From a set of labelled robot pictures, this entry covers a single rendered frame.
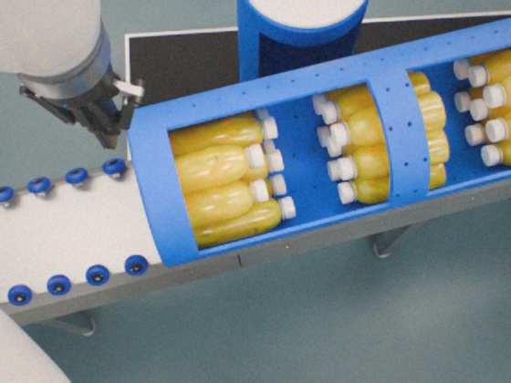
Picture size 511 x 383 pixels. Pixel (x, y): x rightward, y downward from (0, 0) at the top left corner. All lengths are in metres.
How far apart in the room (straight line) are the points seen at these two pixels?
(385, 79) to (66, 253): 0.70
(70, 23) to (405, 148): 0.75
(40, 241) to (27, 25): 0.98
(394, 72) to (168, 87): 1.26
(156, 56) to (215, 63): 0.20
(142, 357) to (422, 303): 0.91
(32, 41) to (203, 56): 1.88
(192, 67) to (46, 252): 1.10
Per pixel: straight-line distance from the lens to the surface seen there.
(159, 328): 2.34
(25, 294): 1.42
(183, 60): 2.40
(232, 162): 1.19
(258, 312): 2.33
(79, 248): 1.45
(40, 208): 1.49
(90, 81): 0.65
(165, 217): 1.15
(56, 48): 0.56
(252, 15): 1.50
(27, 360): 0.49
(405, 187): 1.23
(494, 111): 1.41
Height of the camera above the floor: 2.32
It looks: 75 degrees down
